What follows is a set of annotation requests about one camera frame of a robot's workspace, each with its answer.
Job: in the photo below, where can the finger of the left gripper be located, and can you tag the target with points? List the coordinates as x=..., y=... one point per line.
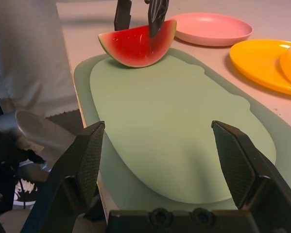
x=123, y=14
x=157, y=17

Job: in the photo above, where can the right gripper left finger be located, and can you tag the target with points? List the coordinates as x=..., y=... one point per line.
x=79, y=170

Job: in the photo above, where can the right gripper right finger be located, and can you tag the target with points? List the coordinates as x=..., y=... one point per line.
x=242, y=165

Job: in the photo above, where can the red watermelon slice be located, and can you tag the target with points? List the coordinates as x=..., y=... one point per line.
x=133, y=48

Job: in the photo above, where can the pink round plate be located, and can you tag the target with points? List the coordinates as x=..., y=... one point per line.
x=208, y=29

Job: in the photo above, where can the green silicone cutting mat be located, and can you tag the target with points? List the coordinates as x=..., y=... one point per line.
x=172, y=121

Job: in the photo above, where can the white hanging sheet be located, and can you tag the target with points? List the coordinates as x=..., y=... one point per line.
x=26, y=48

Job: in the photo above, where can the yellow round plate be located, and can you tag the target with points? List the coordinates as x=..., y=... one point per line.
x=254, y=60

